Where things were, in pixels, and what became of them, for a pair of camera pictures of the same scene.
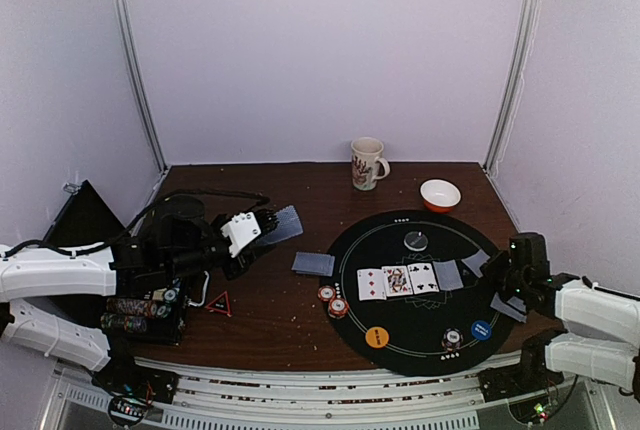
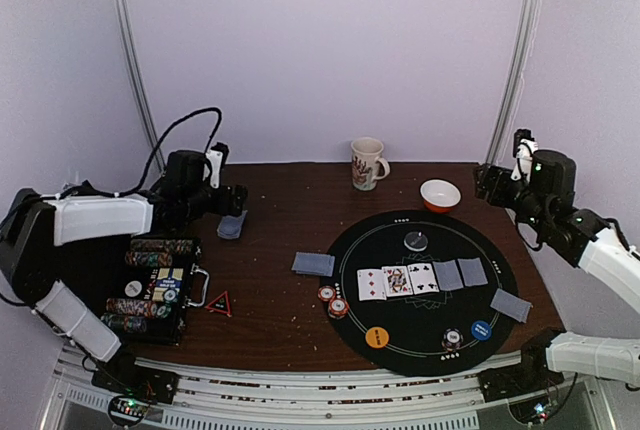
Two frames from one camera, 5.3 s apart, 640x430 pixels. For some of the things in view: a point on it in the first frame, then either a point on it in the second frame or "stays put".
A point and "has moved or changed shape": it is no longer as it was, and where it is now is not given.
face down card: [447, 274] stays put
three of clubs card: [423, 278] stays put
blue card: [311, 263] stays put
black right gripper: [500, 275] → [485, 182]
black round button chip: [416, 241] stays put
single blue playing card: [313, 263] stays put
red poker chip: [326, 293] stays put
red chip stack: [338, 308] stays put
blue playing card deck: [289, 225] has moved or changed shape
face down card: [476, 260] has moved or changed shape
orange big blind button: [377, 337] stays put
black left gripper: [245, 259] → [222, 206]
